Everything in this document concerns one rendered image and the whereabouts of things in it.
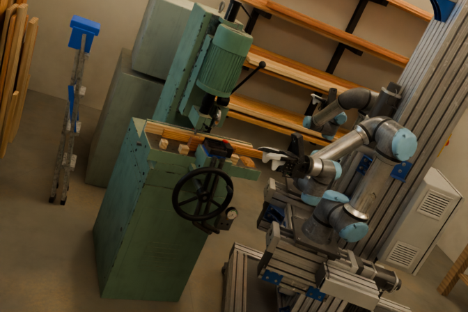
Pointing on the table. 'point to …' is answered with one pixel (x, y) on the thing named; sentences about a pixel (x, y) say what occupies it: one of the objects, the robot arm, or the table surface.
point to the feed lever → (239, 86)
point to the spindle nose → (207, 103)
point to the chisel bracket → (197, 118)
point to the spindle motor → (224, 60)
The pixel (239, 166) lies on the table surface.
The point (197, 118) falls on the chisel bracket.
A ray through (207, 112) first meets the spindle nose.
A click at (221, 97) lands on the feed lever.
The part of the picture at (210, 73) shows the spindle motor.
